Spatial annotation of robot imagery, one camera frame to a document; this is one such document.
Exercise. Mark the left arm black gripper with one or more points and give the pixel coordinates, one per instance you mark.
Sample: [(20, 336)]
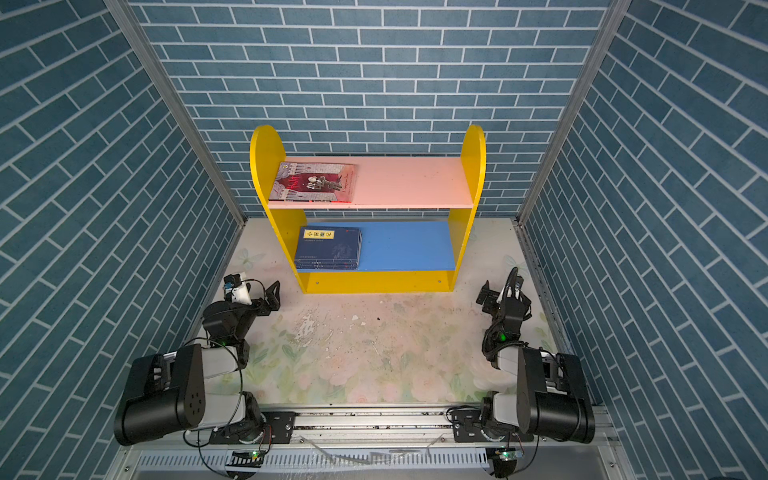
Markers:
[(272, 304)]

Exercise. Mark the floral table mat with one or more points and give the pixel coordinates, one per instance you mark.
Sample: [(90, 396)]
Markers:
[(373, 348)]

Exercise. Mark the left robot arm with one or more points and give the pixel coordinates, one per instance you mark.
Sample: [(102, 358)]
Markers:
[(200, 386)]

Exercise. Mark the aluminium front rail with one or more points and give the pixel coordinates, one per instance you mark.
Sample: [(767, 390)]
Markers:
[(362, 439)]

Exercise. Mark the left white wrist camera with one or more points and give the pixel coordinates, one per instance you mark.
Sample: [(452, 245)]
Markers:
[(236, 290)]

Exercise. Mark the aluminium corner post right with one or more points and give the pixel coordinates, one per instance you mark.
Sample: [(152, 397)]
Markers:
[(604, 37)]

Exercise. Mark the aluminium corner post left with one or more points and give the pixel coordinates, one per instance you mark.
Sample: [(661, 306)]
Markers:
[(128, 24)]

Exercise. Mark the illustrated red grey book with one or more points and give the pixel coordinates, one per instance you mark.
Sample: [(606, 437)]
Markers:
[(314, 182)]

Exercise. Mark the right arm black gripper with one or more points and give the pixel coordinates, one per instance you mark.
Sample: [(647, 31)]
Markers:
[(494, 301)]

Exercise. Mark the aluminium corner post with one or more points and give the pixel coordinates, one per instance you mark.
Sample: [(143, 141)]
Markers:
[(604, 37), (128, 24)]

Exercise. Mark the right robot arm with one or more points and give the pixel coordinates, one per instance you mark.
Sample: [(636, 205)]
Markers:
[(551, 399)]

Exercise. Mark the blue book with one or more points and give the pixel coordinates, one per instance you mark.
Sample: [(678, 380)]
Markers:
[(328, 248)]

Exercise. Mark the yellow wooden bookshelf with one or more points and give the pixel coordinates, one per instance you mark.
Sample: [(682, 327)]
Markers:
[(429, 205)]

